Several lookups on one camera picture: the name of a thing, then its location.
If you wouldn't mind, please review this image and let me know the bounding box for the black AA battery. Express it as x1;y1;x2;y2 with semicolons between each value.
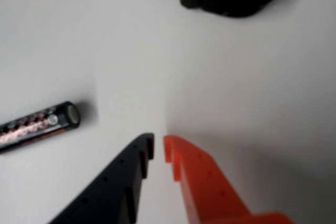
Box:
0;101;81;154

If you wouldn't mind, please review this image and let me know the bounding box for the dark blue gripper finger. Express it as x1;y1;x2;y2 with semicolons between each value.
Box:
48;132;155;224

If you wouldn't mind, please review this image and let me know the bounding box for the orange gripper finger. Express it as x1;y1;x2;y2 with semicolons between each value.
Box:
163;134;297;224

